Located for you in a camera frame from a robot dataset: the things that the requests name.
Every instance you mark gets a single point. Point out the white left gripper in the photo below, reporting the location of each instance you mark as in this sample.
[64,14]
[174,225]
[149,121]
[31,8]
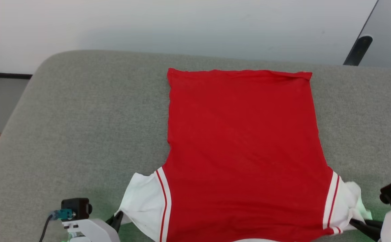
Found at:
[91,232]

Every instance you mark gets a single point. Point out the red and white basketball jersey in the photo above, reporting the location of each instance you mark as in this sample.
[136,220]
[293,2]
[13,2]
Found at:
[242,151]

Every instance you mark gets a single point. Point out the black baseboard strip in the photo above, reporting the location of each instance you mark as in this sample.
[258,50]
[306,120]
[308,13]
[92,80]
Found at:
[3,75]

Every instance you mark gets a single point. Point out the dark partition edge strip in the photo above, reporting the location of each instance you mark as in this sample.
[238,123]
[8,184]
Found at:
[369,16]

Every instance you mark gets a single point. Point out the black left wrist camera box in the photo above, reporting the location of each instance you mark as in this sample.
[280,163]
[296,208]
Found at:
[77,205]

